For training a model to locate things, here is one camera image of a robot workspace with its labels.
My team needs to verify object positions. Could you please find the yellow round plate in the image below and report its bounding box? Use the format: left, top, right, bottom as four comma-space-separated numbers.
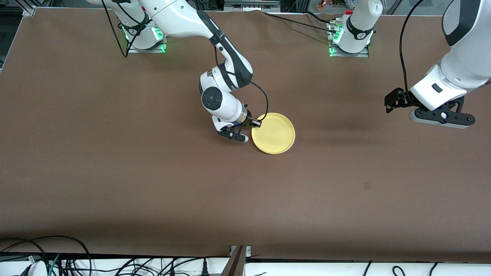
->
251, 112, 296, 155

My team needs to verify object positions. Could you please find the grey metal device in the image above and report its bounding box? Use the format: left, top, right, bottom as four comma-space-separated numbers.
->
224, 0, 281, 12

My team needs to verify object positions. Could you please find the brown table cover sheet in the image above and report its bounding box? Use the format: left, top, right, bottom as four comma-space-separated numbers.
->
0, 7, 491, 264

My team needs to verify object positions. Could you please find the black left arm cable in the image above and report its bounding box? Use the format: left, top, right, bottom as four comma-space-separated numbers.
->
399, 0, 425, 101

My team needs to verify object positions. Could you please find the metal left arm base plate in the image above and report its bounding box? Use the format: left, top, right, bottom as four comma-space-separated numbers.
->
328, 44, 370, 58

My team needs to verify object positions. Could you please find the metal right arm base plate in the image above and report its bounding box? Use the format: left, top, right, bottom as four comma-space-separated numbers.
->
126, 36, 167, 54

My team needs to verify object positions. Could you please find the aluminium profile post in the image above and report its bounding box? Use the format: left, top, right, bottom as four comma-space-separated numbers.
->
222, 245, 248, 276

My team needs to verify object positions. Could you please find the black looped cable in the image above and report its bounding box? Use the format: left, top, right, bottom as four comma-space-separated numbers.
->
0, 235, 92, 276

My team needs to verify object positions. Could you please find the green cable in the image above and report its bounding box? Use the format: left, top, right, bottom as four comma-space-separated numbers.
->
48, 253, 62, 276

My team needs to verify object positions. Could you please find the aluminium frame corner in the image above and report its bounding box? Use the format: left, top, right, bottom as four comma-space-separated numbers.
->
21, 0, 37, 18

